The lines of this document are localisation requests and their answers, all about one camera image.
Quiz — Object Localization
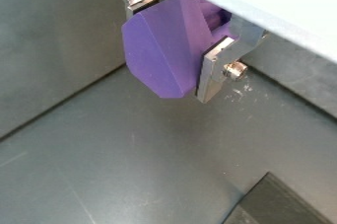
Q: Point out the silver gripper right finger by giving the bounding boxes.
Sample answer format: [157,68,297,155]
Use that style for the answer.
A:
[195,15,269,103]

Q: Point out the purple three prong object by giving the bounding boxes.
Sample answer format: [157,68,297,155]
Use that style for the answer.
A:
[122,0,231,99]

